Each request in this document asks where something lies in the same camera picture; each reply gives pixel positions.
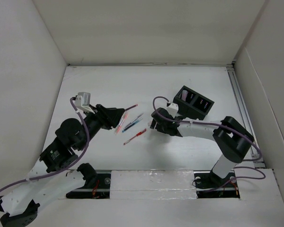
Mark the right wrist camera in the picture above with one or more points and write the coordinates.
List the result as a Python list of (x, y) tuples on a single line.
[(172, 109)]

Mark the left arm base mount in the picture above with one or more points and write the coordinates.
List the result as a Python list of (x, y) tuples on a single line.
[(100, 189)]

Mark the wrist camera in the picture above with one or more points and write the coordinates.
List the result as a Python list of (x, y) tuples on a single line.
[(82, 102), (172, 109)]

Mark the aluminium rail right side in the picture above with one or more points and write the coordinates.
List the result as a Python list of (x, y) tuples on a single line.
[(244, 114)]

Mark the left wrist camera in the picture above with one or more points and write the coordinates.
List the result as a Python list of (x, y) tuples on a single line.
[(82, 102)]

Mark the blue pen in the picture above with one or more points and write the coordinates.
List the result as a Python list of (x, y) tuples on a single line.
[(131, 125)]

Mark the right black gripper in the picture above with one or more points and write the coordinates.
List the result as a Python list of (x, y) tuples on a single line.
[(158, 126)]

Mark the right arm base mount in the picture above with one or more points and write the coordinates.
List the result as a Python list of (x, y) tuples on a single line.
[(210, 187)]

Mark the red gel pen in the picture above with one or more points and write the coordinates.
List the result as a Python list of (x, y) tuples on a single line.
[(137, 135)]

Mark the black two-compartment organizer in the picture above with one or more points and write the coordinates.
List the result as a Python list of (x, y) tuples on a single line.
[(191, 104)]

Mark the maroon pen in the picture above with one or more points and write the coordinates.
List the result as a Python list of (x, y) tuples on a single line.
[(131, 107)]

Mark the pink red pen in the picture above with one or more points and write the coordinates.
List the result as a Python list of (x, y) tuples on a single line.
[(123, 118)]

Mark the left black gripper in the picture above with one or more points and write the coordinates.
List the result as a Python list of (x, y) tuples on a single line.
[(110, 117)]

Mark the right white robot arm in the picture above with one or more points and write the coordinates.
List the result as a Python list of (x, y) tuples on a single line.
[(233, 140)]

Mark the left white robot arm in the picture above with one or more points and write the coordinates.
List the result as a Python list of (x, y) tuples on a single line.
[(22, 205)]

